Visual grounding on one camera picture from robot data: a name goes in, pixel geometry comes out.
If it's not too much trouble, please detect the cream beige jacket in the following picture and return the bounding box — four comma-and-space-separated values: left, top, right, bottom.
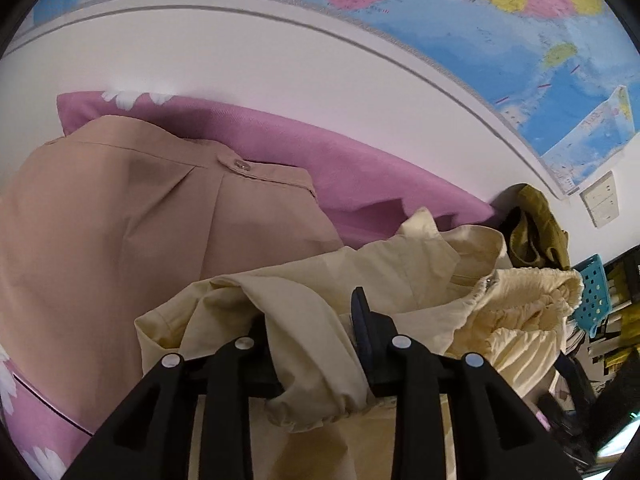
133, 206, 586, 480

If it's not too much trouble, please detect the blue plastic storage rack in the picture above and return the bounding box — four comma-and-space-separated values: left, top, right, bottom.
572, 254, 612, 338

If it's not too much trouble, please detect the colourful wall map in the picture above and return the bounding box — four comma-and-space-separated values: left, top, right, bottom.
26, 0, 639, 193

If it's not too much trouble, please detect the folded pink garment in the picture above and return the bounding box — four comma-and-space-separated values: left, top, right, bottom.
1, 116, 342, 430

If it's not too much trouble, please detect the left white wall socket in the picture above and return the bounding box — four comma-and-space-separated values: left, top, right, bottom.
580, 171, 620, 229

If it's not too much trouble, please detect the pink floral bed sheet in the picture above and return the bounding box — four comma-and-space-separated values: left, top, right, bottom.
1, 91, 496, 479

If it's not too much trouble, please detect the olive brown garment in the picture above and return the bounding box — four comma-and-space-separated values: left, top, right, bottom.
500, 184, 572, 271

